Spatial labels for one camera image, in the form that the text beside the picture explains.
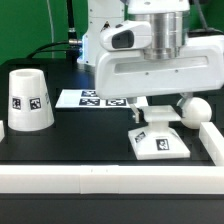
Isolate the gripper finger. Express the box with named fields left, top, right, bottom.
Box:
left=127, top=98, right=140, bottom=123
left=176, top=93, right=193, bottom=117

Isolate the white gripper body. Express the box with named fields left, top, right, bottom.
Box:
left=95, top=21, right=224, bottom=99

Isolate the white lamp bulb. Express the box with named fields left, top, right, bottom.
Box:
left=181, top=97, right=212, bottom=129

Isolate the white lamp base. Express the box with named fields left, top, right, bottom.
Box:
left=128, top=105, right=190, bottom=160

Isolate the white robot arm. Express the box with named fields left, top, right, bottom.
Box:
left=78, top=0, right=224, bottom=121

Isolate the white lamp shade cone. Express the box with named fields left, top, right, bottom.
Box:
left=8, top=69, right=54, bottom=132

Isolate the white marker sheet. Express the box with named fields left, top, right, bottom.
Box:
left=56, top=89, right=129, bottom=109

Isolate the white right wall bar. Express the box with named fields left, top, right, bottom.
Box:
left=199, top=122, right=224, bottom=167

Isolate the white wall bar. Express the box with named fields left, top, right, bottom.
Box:
left=0, top=165, right=224, bottom=194
left=199, top=122, right=224, bottom=167

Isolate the black cable with connector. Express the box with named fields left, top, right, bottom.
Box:
left=26, top=0, right=84, bottom=60

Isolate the thin grey cable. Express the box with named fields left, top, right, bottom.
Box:
left=46, top=0, right=56, bottom=59

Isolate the white front wall bar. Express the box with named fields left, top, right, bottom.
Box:
left=0, top=165, right=224, bottom=194

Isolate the white left wall block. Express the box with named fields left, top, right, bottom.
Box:
left=0, top=120, right=5, bottom=142

